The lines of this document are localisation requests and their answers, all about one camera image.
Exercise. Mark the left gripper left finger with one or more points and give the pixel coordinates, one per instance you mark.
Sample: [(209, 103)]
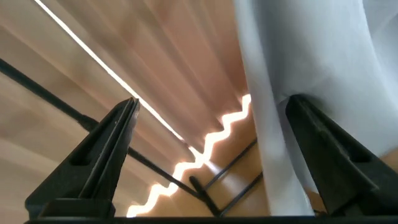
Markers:
[(104, 177)]

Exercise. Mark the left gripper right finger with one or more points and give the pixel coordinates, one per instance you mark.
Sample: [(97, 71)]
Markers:
[(329, 174)]

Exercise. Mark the pale grey shorts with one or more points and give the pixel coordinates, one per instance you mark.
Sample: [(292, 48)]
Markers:
[(311, 46)]

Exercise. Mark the black clothes rack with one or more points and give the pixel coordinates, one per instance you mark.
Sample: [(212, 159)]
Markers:
[(40, 91)]

